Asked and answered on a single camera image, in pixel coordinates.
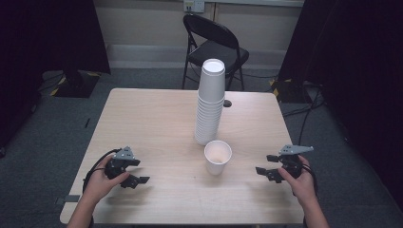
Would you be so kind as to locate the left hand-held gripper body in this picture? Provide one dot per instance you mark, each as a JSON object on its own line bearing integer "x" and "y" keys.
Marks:
{"x": 115, "y": 167}

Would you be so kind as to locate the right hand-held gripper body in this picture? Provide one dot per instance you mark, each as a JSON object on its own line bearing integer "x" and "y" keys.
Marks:
{"x": 291, "y": 163}

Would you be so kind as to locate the stack of white paper cups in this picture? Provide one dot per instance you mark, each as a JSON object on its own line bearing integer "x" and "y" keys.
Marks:
{"x": 209, "y": 104}

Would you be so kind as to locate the person's left hand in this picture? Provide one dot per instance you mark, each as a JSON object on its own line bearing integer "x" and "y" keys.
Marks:
{"x": 99, "y": 185}

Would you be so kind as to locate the person's right hand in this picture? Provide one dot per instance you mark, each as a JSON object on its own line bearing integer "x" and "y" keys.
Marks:
{"x": 304, "y": 186}

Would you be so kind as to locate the black folding chair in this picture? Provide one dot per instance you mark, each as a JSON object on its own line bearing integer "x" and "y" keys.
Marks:
{"x": 215, "y": 47}

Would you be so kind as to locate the black stand base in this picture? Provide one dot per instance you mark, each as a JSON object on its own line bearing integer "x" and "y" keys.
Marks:
{"x": 76, "y": 85}
{"x": 290, "y": 91}

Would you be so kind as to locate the small black floor tape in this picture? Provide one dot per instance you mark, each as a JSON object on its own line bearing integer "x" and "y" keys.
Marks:
{"x": 87, "y": 123}

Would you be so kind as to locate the dark round table grommet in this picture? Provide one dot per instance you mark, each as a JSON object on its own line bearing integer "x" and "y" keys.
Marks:
{"x": 227, "y": 103}

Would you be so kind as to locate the white wall socket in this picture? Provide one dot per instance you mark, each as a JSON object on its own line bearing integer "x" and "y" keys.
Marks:
{"x": 194, "y": 5}

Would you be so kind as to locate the dark curtain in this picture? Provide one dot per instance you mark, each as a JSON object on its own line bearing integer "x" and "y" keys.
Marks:
{"x": 358, "y": 63}
{"x": 47, "y": 38}

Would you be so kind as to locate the single white paper cup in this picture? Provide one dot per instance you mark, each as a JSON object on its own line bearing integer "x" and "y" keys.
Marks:
{"x": 217, "y": 164}

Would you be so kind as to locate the grey tape strip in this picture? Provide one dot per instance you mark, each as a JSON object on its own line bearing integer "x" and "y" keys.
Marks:
{"x": 71, "y": 199}

